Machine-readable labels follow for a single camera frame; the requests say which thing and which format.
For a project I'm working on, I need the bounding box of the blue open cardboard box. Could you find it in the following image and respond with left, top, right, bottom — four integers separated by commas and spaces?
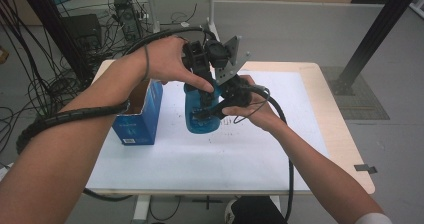
111, 78, 164, 146

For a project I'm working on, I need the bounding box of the grey tape strip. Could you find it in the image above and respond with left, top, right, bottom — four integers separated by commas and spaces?
353, 163, 378, 175

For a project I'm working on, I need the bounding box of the orange object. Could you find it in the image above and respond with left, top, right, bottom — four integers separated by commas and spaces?
0, 45, 10, 65

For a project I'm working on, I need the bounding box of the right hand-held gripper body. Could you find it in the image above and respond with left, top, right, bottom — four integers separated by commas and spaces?
214, 35, 269, 110

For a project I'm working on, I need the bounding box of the tangle of black floor cables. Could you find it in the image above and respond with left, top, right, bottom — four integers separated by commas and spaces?
0, 0, 199, 158

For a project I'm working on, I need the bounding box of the thin black wire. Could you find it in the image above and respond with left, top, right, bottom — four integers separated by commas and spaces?
232, 89, 272, 125

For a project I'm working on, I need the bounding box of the black spiral-wrapped left gripper cable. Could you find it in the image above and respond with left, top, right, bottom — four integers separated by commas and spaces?
15, 26, 218, 202

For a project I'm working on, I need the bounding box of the person's white sleeve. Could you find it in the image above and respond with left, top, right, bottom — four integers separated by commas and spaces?
354, 212, 393, 224

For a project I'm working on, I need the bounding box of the thin black wristband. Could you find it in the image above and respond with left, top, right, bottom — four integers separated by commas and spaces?
142, 43, 150, 82

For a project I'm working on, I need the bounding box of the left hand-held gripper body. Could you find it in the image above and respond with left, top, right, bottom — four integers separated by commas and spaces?
181, 38, 232, 84

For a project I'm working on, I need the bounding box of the white table mat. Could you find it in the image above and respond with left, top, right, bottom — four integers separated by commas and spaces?
85, 69, 329, 192

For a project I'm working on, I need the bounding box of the white power strip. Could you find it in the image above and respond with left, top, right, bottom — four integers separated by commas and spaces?
0, 163, 15, 182

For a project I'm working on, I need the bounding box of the black metal post with base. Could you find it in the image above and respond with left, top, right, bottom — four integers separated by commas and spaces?
329, 0, 424, 96

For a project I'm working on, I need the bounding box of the black box on floor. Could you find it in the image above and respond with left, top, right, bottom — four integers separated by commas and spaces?
61, 13, 103, 53

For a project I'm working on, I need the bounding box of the white table leg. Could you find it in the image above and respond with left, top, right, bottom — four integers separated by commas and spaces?
268, 195, 282, 213
130, 194, 152, 224

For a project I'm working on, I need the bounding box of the person's left hand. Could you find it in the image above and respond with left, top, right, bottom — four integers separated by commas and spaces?
144, 35, 216, 94

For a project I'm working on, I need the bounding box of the blue plastic bottle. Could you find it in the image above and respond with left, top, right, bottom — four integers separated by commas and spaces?
183, 82, 224, 135

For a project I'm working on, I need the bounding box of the person's leg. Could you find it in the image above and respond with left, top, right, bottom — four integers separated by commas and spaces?
224, 195, 288, 224

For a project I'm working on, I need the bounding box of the white background desk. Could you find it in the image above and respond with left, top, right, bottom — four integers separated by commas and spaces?
126, 0, 249, 48

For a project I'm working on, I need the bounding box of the person's right hand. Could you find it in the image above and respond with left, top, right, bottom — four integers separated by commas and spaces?
221, 75, 287, 134

